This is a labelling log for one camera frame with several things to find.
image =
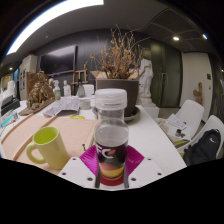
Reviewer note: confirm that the white shell chair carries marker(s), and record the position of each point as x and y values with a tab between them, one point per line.
214	123
191	111

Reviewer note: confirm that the wooden easel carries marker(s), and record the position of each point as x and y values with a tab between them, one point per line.
80	71

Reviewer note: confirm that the small white cup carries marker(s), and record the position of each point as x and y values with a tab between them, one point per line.
85	104

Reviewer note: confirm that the papers on chair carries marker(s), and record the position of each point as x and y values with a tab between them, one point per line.
176	125

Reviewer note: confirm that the colourful booklet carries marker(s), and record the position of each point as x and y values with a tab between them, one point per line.
8	120

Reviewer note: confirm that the wooden figure sculpture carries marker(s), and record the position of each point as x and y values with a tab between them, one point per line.
198	93

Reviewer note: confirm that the grey plant saucer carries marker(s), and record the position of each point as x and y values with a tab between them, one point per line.
132	117

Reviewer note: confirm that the dark grey pot dried plant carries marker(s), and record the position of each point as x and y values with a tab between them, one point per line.
130	93

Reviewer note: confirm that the clear drink bottle white cap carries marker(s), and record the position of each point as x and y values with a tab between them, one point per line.
111	140

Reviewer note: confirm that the yellow-green mug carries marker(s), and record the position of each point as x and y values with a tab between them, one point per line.
53	150

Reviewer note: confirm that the white plaster statue on pedestal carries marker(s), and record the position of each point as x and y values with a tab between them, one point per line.
146	76

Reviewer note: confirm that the printed newspaper sheets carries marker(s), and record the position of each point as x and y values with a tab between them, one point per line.
63	105

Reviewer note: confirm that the green seat cushion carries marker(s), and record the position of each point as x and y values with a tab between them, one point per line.
180	143

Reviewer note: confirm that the round ceiling spotlights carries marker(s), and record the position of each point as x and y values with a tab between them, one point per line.
176	38

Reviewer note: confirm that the black backpack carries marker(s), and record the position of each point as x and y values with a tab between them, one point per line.
203	150

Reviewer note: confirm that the ceiling light strip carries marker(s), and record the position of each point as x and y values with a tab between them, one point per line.
50	16

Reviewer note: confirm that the small white plaster figure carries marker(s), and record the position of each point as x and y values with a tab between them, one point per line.
67	89

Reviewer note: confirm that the small yellow flat item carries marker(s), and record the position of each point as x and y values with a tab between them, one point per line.
76	117

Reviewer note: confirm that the black stacked boxes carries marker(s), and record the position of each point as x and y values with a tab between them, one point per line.
10	104

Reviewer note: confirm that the brown sculpture on wooden base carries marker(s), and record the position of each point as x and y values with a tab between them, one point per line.
40	95

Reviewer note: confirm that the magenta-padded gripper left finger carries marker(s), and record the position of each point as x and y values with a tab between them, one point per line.
87	157

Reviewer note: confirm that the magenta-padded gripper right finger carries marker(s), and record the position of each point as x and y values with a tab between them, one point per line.
134	158

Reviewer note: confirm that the white cabinet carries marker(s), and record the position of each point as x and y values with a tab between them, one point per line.
28	73

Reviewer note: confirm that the black wall screen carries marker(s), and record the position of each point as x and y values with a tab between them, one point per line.
58	60

